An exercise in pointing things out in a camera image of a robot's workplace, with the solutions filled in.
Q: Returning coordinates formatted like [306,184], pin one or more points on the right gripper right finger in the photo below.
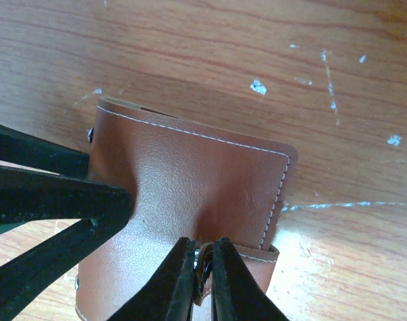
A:
[235,293]

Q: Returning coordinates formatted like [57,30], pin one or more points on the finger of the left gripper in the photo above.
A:
[100,211]
[24,149]

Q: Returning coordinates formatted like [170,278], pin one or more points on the brown leather card holder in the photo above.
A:
[188,180]

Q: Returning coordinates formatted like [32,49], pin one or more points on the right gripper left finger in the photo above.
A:
[169,293]

